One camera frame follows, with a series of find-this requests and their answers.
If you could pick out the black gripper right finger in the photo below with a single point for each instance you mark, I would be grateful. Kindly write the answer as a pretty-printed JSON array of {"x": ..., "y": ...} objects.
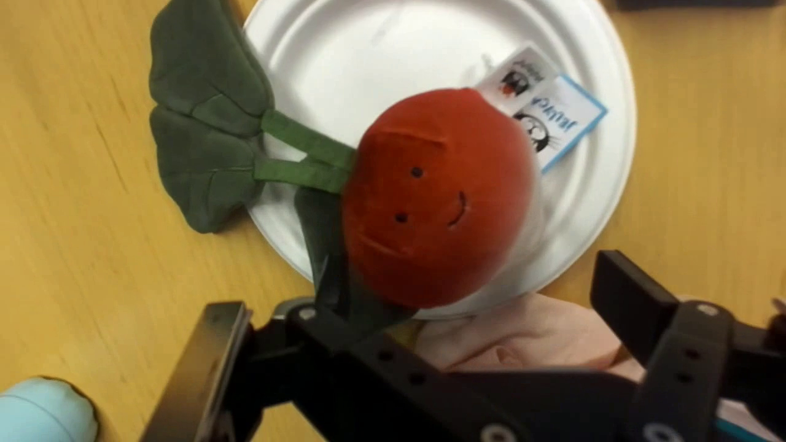
[{"x": 697, "y": 377}]

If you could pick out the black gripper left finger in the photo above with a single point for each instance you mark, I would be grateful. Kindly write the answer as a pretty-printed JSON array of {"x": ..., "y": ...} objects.
[{"x": 360, "y": 394}]

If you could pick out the red plush radish toy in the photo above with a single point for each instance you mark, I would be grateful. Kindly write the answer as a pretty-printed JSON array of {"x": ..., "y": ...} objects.
[{"x": 433, "y": 196}]

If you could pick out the white blue paper tag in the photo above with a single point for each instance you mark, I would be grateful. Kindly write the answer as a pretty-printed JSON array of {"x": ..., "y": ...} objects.
[{"x": 556, "y": 107}]

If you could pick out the white paper plate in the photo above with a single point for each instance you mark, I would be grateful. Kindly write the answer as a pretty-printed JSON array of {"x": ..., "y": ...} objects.
[{"x": 370, "y": 56}]

